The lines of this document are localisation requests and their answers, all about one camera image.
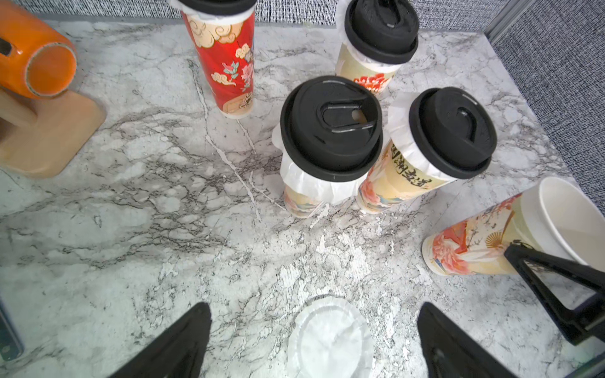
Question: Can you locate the wooden mug tree stand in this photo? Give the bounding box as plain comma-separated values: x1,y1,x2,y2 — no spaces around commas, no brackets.
1,88,107,178

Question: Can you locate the silver fork green handle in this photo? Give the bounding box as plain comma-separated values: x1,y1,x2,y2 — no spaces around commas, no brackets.
0,303,25,362

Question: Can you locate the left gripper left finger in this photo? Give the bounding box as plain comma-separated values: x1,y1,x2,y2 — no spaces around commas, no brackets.
112,302,212,378

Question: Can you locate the red paper milk tea cup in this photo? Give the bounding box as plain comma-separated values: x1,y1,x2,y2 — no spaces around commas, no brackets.
182,9,255,119

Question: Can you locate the white leak-proof paper disc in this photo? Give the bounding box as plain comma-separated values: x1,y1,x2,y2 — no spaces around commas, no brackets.
335,0,403,73
272,125,368,205
384,92,455,183
287,297,374,377

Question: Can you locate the orange mug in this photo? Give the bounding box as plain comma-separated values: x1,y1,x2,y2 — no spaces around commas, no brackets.
1,1,77,99

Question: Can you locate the red white paper cup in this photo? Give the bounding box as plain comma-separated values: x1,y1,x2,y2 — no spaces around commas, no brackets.
336,43,402,95

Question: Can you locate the cream paper cup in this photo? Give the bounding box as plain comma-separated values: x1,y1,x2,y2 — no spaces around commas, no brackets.
421,177,604,276
356,141,450,214
284,185,326,219

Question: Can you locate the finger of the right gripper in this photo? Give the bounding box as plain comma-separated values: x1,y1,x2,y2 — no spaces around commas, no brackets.
504,244,604,345

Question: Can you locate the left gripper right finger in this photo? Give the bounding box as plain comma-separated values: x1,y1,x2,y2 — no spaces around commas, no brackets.
417,302,514,377

